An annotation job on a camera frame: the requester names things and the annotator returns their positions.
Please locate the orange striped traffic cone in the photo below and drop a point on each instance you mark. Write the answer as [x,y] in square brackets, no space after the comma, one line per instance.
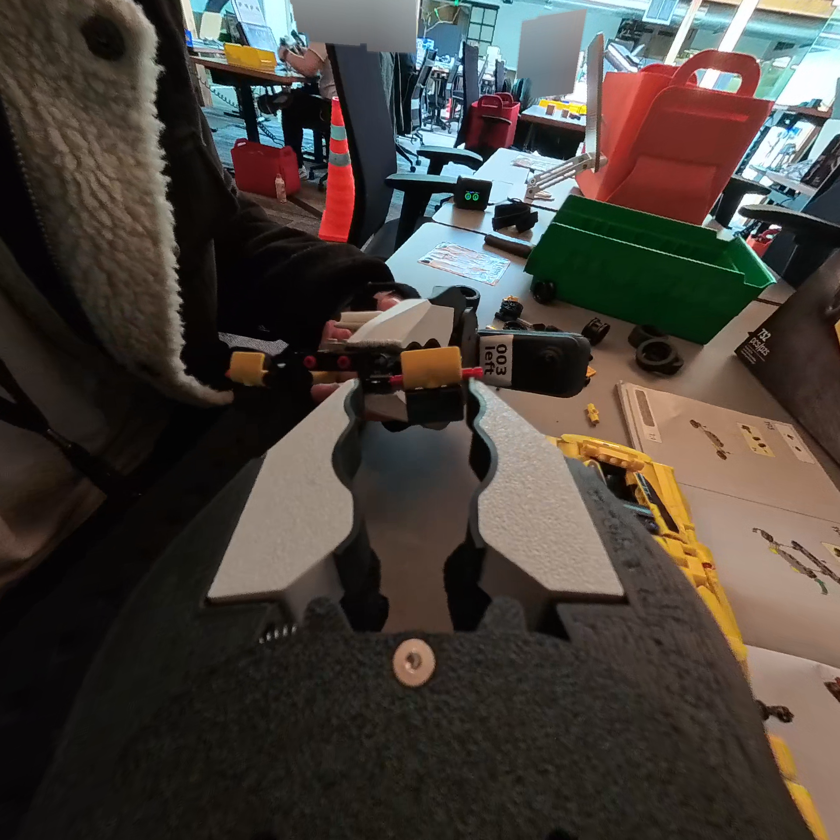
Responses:
[338,170]

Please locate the wooden tilting book stand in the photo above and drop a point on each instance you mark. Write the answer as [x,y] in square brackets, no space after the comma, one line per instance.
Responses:
[594,98]

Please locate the person's left hand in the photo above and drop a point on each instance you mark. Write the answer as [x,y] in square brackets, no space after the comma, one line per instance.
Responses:
[334,331]

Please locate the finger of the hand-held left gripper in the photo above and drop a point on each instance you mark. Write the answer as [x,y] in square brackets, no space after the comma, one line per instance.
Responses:
[386,407]
[407,321]

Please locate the dark office chair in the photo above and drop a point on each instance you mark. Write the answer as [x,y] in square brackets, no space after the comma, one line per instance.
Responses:
[787,216]

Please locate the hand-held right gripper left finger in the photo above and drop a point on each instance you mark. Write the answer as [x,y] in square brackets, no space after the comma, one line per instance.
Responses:
[289,512]

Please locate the black swivel chair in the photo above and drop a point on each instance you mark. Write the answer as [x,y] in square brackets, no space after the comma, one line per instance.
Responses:
[367,131]

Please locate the wooden background table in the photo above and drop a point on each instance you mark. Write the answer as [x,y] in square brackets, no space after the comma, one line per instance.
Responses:
[216,69]

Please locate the yellow plastic bin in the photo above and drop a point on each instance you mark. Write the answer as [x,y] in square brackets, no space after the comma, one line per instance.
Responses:
[249,56]

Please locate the black plastic part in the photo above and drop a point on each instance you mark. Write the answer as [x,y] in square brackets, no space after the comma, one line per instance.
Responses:
[515,215]

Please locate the black and yellow brick subassembly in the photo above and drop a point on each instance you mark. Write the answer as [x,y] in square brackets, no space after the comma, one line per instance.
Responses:
[289,377]

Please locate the clear sticker sheet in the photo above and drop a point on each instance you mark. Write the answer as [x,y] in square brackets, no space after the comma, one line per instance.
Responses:
[466,262]

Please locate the red plastic bin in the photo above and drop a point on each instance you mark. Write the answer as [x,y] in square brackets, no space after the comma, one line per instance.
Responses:
[266,167]
[495,111]
[663,131]

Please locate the group of black office chairs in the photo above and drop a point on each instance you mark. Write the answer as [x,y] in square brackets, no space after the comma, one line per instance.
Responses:
[420,85]

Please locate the small yellow connector brick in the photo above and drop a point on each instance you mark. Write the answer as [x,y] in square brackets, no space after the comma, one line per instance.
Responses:
[246,367]
[430,367]

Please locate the person's left forearm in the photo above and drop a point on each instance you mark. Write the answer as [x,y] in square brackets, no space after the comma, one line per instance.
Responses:
[295,275]

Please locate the toy brick set box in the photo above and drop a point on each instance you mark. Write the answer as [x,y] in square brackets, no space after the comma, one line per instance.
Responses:
[800,341]

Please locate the open instruction booklet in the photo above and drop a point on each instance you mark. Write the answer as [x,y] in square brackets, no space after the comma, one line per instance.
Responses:
[754,499]

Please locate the green plastic bin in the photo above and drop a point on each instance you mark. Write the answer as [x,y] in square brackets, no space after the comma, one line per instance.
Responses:
[649,269]

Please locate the black device green lights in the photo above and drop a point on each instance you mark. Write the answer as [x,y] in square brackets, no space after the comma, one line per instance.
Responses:
[472,191]

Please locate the white shirt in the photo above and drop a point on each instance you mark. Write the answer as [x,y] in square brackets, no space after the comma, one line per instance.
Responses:
[39,459]

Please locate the yellow toy brick car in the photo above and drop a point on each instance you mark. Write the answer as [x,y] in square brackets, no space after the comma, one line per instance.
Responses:
[656,518]

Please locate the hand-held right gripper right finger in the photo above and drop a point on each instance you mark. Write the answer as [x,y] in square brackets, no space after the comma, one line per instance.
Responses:
[544,525]

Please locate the dark brown roll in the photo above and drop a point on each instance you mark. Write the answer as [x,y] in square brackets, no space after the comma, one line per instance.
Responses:
[508,244]

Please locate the loose black and yellow bricks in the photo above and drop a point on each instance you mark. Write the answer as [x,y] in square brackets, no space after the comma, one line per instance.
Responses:
[512,308]

